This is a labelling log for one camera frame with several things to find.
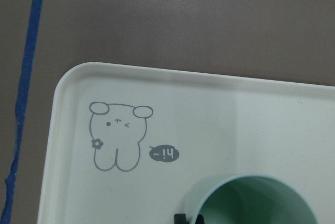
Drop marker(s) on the cream rectangular tray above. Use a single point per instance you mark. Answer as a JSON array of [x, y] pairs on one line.
[[126, 143]]

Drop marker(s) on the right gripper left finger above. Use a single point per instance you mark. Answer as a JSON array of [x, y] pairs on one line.
[[180, 219]]

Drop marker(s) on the brown paper table mat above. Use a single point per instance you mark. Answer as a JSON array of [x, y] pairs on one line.
[[287, 40]]

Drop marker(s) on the mint green plastic cup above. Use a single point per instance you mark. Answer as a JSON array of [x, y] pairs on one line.
[[246, 198]]

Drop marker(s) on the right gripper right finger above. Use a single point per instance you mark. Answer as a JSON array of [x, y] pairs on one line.
[[200, 219]]

